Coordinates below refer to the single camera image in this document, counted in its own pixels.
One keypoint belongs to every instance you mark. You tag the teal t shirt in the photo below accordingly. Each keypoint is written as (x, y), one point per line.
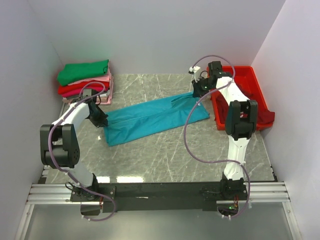
(147, 118)

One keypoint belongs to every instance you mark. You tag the grey white folded t shirt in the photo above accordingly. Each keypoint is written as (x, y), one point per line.
(75, 96)

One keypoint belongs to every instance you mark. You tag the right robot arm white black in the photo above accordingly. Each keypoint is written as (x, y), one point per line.
(240, 124)

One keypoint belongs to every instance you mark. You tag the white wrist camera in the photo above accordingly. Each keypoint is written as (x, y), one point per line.
(194, 69)
(87, 92)

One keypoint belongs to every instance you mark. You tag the red plastic bin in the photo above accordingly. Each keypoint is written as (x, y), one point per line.
(246, 75)

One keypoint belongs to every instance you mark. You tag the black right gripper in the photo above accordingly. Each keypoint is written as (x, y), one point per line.
(197, 92)

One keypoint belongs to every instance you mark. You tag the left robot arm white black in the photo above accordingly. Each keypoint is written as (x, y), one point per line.
(59, 146)

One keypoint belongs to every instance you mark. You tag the red folded t shirt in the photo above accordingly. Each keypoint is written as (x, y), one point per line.
(92, 84)

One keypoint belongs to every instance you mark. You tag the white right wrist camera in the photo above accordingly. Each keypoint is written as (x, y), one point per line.
(194, 69)

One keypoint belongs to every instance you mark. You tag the aluminium frame rail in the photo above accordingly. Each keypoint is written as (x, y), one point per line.
(161, 158)

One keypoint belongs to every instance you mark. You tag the magenta folded t shirt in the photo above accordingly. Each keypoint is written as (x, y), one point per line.
(72, 91)

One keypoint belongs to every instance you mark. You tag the green folded t shirt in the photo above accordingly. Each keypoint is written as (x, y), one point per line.
(73, 72)

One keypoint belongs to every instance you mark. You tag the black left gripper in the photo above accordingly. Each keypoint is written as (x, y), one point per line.
(102, 122)

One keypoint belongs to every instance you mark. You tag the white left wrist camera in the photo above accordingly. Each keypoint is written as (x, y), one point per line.
(87, 92)

